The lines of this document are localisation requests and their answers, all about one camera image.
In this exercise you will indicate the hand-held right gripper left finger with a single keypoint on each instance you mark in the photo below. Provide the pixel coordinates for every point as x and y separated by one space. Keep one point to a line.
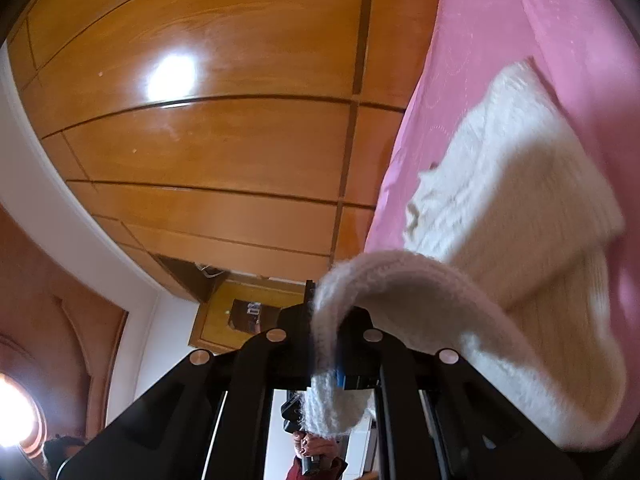
295 350

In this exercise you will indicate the person's head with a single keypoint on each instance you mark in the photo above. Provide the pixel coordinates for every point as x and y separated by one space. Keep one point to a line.
62 447

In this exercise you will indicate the wooden wardrobe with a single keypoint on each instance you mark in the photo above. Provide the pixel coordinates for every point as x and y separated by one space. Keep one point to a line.
200 160

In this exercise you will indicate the person's left hand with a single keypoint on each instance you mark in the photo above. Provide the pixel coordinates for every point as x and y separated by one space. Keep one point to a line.
310 447

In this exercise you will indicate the group of small bottles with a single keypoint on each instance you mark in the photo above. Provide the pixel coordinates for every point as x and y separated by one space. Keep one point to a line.
252 308

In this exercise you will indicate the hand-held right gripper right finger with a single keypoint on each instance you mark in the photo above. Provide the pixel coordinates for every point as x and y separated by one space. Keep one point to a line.
343 372

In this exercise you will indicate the pink blanket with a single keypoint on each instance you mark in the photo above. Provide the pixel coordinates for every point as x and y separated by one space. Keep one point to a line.
480 25

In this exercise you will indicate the round ceiling lamp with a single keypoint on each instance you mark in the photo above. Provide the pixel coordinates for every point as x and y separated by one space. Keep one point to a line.
15 410

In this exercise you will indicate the white knitted sweater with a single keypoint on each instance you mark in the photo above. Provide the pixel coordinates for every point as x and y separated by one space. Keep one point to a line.
500 200

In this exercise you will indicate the wooden shelf unit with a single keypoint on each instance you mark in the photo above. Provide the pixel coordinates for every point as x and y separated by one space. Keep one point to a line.
220 320

